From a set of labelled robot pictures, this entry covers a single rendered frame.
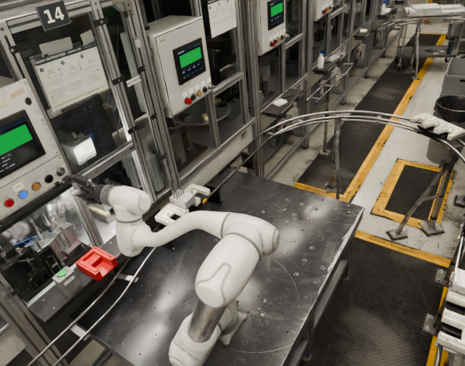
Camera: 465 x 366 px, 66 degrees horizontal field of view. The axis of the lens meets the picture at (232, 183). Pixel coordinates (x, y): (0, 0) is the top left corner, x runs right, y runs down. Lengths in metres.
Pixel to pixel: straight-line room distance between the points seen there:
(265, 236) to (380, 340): 1.66
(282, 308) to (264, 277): 0.21
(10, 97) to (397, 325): 2.48
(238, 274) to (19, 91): 1.08
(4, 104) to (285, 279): 1.49
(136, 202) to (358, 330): 1.77
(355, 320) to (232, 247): 1.74
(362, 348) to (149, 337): 1.35
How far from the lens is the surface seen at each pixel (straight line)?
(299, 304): 1.89
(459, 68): 5.23
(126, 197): 1.43
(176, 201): 2.15
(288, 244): 2.14
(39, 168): 1.69
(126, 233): 1.48
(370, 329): 2.66
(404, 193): 3.72
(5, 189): 1.65
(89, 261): 1.94
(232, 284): 1.01
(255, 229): 1.10
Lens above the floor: 2.23
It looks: 36 degrees down
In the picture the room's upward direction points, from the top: 7 degrees counter-clockwise
